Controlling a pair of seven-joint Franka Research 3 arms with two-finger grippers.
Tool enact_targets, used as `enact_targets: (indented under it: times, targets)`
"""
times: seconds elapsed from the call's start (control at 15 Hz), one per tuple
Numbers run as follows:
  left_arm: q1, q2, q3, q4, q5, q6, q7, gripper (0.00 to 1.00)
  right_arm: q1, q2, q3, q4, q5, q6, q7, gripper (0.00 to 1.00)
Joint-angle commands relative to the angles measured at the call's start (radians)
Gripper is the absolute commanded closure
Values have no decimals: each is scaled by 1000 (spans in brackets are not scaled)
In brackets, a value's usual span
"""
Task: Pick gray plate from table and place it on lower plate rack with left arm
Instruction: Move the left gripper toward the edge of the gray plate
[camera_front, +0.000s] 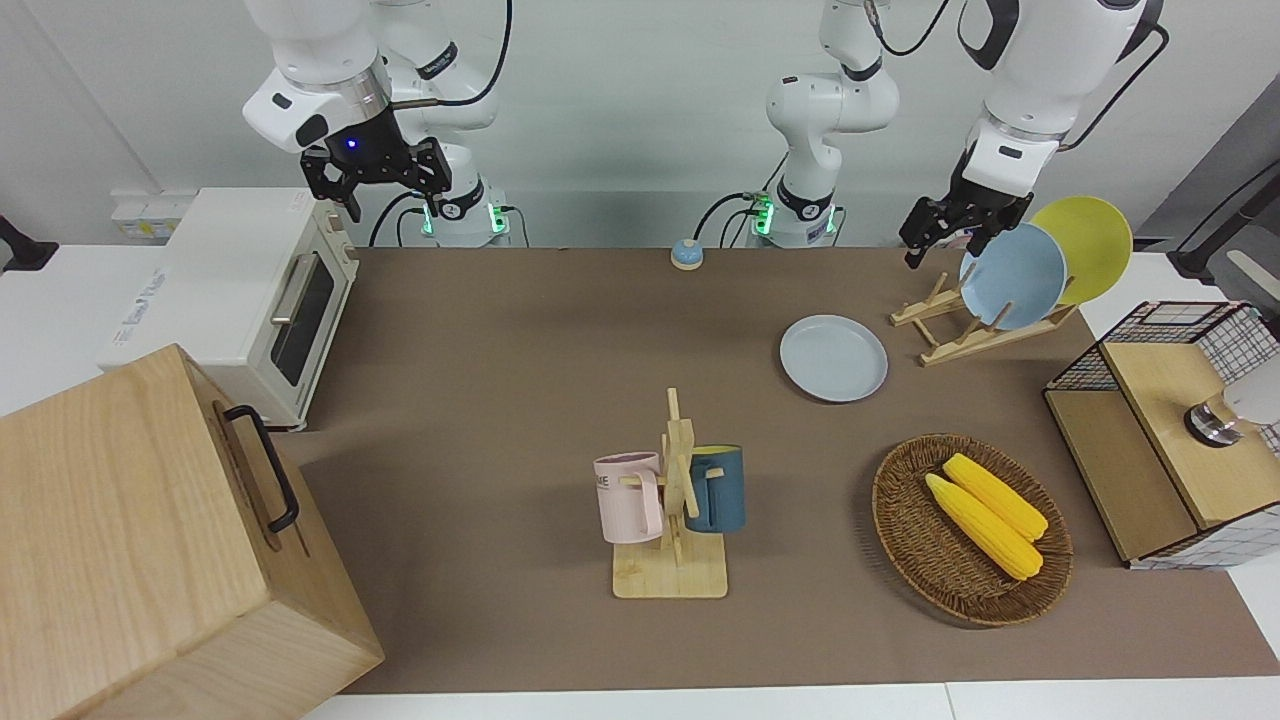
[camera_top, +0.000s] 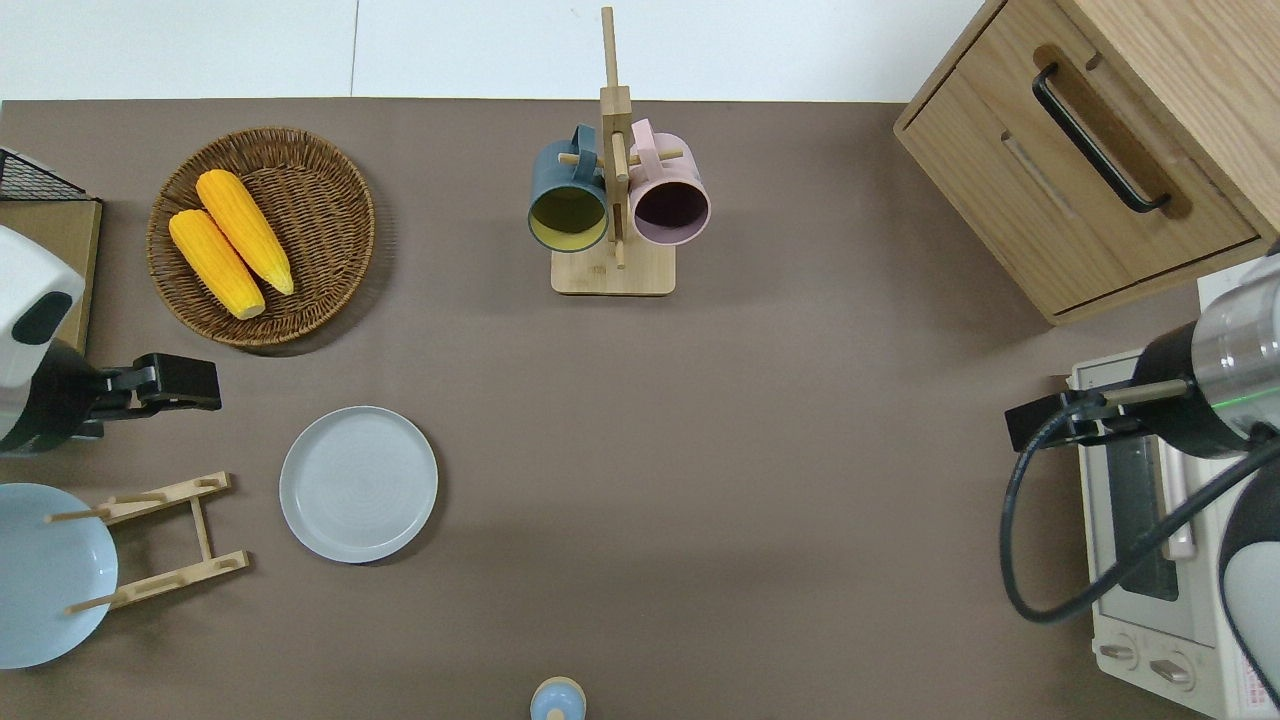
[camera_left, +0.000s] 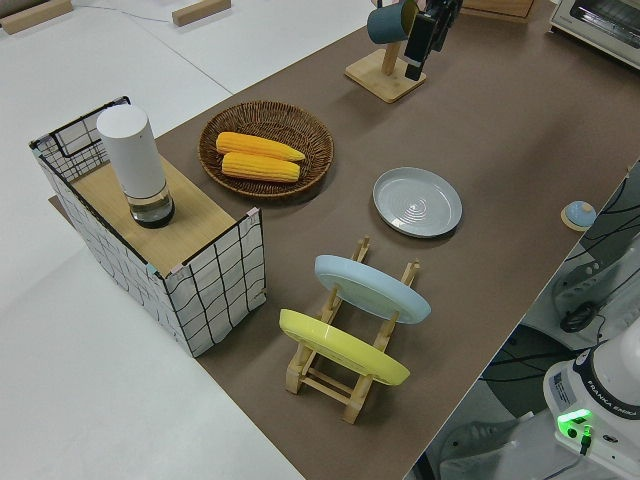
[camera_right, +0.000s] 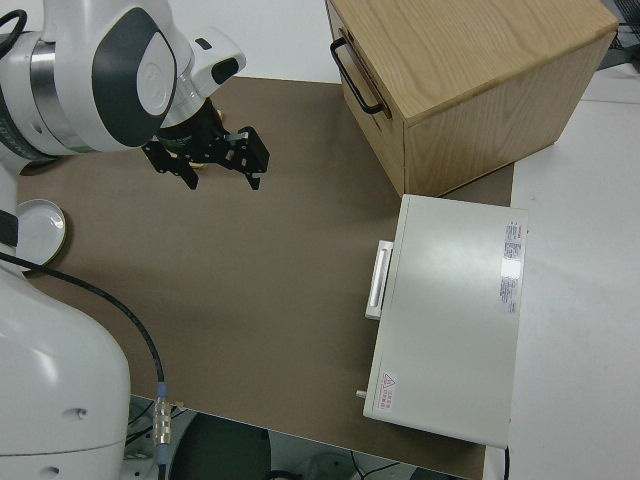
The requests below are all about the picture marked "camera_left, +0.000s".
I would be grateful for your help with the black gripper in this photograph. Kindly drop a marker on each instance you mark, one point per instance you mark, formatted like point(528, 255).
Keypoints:
point(442, 7)

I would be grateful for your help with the gray ceramic plate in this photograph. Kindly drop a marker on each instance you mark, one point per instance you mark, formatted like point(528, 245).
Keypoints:
point(417, 202)

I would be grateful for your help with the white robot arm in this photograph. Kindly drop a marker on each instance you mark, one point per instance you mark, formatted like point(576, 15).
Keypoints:
point(575, 395)

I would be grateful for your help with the light blue plate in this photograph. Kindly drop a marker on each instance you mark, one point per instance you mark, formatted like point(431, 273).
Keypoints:
point(370, 290)

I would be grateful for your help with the yellow plate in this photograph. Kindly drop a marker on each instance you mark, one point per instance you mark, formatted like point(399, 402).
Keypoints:
point(340, 347)

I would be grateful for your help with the wooden plate rack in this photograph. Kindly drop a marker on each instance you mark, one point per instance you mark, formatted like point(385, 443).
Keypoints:
point(325, 387)

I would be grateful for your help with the teal mug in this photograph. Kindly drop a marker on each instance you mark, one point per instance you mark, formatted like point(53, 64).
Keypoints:
point(385, 22)

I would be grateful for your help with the wooden mug tree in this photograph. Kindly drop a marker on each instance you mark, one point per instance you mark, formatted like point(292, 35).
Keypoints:
point(385, 75)

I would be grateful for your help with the wooden drawer cabinet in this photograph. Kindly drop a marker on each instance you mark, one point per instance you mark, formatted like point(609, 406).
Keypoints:
point(495, 9)

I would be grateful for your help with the brown wicker basket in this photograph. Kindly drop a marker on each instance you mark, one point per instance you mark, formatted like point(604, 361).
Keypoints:
point(310, 135)

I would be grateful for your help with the white toaster oven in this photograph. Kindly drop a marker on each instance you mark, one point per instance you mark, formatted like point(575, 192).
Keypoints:
point(600, 30)

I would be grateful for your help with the yellow corn cob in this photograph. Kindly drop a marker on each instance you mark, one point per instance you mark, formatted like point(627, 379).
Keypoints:
point(260, 146)
point(260, 168)

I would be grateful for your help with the wooden block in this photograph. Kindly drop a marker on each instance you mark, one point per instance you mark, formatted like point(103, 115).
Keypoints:
point(200, 12)
point(25, 19)

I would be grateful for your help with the white cylindrical appliance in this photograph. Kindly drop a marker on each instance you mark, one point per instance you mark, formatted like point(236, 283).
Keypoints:
point(132, 155)

